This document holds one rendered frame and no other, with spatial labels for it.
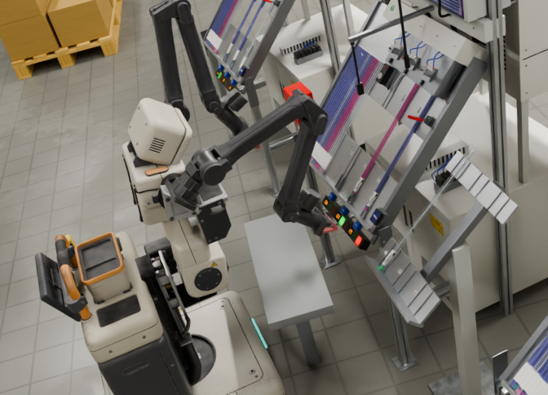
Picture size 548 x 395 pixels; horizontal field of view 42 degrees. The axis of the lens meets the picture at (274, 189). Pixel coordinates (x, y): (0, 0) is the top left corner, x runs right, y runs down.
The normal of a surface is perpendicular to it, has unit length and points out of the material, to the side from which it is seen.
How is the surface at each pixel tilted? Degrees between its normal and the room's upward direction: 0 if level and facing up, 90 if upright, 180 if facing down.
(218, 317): 0
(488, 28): 90
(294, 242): 0
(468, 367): 90
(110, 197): 0
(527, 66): 90
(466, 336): 90
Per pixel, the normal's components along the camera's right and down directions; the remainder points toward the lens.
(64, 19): 0.14, 0.57
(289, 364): -0.22, -0.78
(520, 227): 0.36, 0.49
